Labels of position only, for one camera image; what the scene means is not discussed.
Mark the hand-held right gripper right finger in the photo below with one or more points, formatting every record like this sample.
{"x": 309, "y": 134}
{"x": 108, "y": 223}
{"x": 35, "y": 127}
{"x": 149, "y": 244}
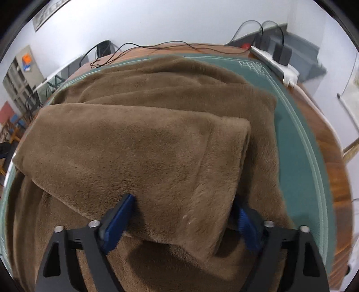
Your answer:
{"x": 248, "y": 230}

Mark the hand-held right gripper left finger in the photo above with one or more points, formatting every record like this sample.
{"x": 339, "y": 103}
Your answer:
{"x": 119, "y": 221}

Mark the brown fleece garment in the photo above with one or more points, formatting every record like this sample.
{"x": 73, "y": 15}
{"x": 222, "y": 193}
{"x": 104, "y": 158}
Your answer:
{"x": 140, "y": 140}

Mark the green table mat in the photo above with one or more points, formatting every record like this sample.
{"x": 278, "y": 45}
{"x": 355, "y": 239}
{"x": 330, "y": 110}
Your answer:
{"x": 297, "y": 146}

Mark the wooden chair with blue seat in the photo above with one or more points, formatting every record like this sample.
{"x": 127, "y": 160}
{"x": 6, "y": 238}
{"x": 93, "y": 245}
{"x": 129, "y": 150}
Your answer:
{"x": 15, "y": 123}

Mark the white side table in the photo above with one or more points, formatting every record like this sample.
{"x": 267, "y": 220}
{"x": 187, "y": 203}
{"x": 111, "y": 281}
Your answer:
{"x": 56, "y": 76}

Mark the white power strip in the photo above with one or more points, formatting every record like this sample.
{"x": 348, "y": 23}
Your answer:
{"x": 280, "y": 68}

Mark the grey glass-door cabinet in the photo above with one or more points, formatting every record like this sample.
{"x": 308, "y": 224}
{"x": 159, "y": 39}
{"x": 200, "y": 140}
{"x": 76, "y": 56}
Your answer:
{"x": 22, "y": 84}

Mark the hanging scroll painting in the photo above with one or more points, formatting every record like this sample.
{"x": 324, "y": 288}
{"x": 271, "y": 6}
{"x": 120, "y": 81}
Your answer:
{"x": 352, "y": 92}

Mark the dark chair back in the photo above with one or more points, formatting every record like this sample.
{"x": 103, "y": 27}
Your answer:
{"x": 105, "y": 47}

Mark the large black power adapter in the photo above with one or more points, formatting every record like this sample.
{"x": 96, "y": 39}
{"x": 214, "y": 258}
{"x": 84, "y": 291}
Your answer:
{"x": 282, "y": 54}

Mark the small red object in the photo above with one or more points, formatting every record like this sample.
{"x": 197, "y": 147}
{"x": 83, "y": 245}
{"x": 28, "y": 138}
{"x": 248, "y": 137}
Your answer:
{"x": 246, "y": 45}

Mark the orange and blue packet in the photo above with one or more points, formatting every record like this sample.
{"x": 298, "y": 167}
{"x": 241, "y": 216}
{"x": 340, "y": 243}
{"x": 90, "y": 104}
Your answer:
{"x": 27, "y": 61}

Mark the small black power adapter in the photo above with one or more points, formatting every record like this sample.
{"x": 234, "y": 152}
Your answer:
{"x": 265, "y": 42}

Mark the framed landscape painting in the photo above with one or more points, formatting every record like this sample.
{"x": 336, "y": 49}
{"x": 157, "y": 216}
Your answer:
{"x": 47, "y": 14}

